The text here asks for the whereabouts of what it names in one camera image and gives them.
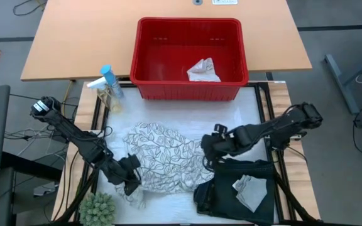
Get black looped floor cable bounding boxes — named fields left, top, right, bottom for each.
left=13, top=0, right=48, bottom=16

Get green artificial plant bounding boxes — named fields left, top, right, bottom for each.
left=79, top=191, right=118, bottom=226

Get red plastic laundry bin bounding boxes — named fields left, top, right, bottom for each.
left=129, top=17, right=250, bottom=102

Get grey metal desk leg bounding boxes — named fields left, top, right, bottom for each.
left=324, top=40, right=362, bottom=114

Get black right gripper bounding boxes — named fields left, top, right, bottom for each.
left=200, top=131, right=242, bottom=171

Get white table mat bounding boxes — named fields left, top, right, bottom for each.
left=96, top=86, right=279, bottom=224

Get black side stand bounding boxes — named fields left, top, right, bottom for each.
left=0, top=152, right=63, bottom=226

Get plain white garment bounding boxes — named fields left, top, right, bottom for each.
left=186, top=57, right=222, bottom=83

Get light wooden desk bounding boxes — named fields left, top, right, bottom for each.
left=19, top=0, right=313, bottom=82

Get white leaf-print garment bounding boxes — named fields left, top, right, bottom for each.
left=113, top=121, right=215, bottom=210

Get black aluminium table frame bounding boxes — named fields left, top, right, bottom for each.
left=74, top=82, right=323, bottom=226

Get blue capped bottle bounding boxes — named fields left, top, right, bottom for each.
left=101, top=64, right=124, bottom=98

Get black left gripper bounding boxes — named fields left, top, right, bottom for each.
left=107, top=155, right=143, bottom=196

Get dark blue denim jeans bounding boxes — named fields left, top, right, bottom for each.
left=193, top=158, right=278, bottom=226

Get small grey cloth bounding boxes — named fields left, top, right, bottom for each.
left=232, top=174, right=268, bottom=213

